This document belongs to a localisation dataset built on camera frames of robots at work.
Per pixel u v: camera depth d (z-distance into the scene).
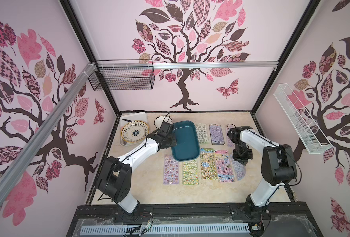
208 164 0.92
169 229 0.70
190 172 0.88
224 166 0.90
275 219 0.72
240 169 0.86
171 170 0.90
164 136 0.68
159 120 1.13
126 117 1.20
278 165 0.48
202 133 1.07
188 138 0.89
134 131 1.07
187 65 0.94
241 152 0.74
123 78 0.73
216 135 1.06
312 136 0.66
